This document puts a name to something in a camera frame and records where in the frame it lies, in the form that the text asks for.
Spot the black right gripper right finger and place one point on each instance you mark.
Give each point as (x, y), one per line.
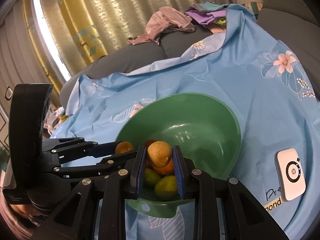
(222, 207)

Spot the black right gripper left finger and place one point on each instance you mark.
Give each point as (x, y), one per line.
(95, 206)

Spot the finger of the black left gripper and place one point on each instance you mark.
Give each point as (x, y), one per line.
(104, 167)
(76, 148)

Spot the tan longan fruit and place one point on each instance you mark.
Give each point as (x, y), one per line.
(159, 154)
(124, 147)

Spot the bright orange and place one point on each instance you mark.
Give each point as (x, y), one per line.
(164, 171)

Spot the yellow lemon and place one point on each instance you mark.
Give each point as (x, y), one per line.
(166, 188)

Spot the green lime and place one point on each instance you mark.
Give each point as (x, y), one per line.
(151, 178)

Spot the person left hand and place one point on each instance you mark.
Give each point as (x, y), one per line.
(25, 210)

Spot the white HP mini printer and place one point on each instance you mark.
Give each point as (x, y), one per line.
(290, 173)

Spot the green plastic bowl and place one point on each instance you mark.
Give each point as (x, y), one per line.
(205, 129)

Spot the light blue floral sheet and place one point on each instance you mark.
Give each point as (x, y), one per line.
(258, 77)

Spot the gold curtain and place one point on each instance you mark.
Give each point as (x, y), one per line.
(38, 35)

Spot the pink cloth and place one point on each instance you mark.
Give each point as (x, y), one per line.
(166, 20)

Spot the purple cloth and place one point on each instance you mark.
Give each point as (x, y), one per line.
(207, 13)

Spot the grey sofa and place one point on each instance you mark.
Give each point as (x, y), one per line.
(295, 22)

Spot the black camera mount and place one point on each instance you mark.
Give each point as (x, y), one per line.
(29, 108)

